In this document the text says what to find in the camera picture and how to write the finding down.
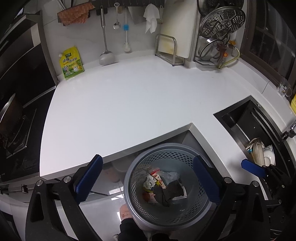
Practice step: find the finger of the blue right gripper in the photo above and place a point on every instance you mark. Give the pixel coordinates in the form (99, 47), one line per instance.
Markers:
(253, 168)

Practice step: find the orange peel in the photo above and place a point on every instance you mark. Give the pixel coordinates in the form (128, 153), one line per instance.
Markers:
(146, 196)

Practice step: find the clear plastic bag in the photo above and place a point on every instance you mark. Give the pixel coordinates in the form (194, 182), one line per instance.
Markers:
(168, 177)

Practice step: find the steel cutting board rack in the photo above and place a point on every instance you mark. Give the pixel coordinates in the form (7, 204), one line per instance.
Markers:
(166, 49)

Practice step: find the steel kitchen sink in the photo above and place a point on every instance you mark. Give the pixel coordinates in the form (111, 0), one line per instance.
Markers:
(246, 120)

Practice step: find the dark grey cloth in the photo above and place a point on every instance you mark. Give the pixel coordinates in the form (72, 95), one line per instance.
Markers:
(165, 196)

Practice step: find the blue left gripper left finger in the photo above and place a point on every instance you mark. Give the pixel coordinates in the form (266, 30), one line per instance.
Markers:
(86, 178)

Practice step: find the steel cleaver blade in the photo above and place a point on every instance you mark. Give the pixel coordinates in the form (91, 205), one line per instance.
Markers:
(137, 14)

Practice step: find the white hanging towel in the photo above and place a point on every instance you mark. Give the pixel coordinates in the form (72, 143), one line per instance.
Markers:
(151, 15)

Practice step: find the blue white bottle brush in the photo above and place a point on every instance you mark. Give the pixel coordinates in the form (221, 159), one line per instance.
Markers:
(126, 47)

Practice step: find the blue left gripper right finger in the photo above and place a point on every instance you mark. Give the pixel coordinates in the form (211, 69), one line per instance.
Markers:
(208, 179)

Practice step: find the clear glass mug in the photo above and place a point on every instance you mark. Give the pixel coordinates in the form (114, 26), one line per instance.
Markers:
(284, 88)

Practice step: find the dirty dishes in sink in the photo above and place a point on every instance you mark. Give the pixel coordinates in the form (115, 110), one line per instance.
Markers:
(262, 155)

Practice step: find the white cutting board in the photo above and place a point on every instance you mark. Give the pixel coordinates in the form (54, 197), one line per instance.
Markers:
(179, 20)

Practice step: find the black wall utensil rail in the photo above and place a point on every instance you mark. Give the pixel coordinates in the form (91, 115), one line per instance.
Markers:
(110, 4)

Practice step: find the grey perforated trash bin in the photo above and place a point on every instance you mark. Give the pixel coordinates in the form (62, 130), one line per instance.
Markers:
(183, 211)

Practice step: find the white paper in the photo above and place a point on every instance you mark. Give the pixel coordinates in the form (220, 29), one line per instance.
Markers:
(149, 182)

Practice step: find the black stove hob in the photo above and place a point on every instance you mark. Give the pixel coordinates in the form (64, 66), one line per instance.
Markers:
(21, 146)

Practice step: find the steel steamer tray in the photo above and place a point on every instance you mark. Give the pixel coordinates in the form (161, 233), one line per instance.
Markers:
(222, 22)

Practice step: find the orange patterned dish cloth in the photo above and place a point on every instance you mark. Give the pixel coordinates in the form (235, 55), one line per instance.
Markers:
(76, 14)

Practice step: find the red white wrapper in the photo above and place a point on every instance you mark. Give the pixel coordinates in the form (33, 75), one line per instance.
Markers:
(155, 174)

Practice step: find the steel pot lid rack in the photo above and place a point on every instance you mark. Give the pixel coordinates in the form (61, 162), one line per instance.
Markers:
(230, 52)

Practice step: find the small steel spoon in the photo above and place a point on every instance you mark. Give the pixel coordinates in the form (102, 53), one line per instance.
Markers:
(117, 24)

